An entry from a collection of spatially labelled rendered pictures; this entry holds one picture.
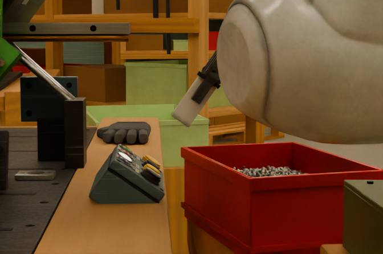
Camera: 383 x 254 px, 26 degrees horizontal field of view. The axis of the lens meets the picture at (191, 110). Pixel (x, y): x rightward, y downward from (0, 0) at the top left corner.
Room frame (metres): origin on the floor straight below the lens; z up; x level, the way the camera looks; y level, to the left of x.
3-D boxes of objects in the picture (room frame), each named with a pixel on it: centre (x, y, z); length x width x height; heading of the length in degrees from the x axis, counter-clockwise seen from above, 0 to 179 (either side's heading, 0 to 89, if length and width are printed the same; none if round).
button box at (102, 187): (1.11, 0.09, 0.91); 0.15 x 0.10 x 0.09; 3
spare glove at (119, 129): (1.65, 0.14, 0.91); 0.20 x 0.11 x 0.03; 0
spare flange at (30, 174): (1.21, 0.23, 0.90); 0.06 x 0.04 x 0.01; 93
